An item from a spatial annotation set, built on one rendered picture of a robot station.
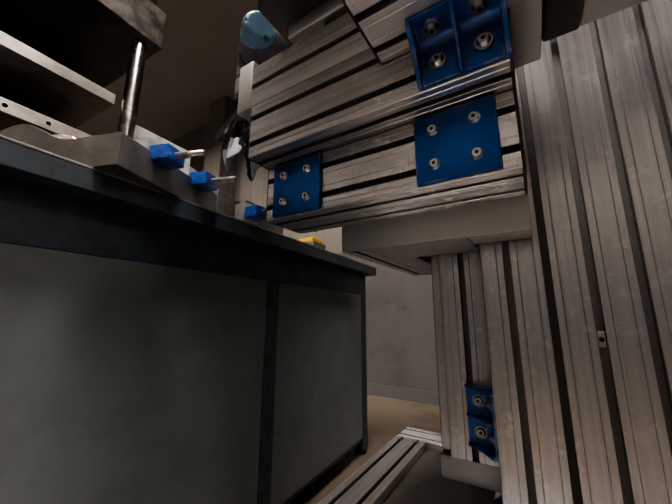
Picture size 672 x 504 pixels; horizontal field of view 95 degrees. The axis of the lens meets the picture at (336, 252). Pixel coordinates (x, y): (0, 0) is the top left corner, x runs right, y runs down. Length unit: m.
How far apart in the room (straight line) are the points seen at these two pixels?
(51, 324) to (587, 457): 0.73
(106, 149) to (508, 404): 0.69
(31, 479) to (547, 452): 0.68
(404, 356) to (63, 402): 2.02
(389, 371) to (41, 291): 2.12
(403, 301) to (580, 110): 1.94
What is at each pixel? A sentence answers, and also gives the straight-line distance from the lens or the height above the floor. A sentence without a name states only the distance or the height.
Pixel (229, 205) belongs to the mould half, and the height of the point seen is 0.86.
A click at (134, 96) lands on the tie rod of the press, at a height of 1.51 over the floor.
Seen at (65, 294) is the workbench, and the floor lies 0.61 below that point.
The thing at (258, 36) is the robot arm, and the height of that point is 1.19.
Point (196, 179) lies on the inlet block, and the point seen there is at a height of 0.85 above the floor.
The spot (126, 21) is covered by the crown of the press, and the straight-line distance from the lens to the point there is 1.88.
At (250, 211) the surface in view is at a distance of 0.79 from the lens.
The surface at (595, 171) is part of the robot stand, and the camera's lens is 0.53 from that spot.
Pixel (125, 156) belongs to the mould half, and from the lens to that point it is 0.60.
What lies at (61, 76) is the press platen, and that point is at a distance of 1.76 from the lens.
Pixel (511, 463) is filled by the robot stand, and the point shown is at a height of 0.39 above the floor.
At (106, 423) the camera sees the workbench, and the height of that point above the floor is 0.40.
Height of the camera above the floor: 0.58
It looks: 12 degrees up
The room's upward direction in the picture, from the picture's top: straight up
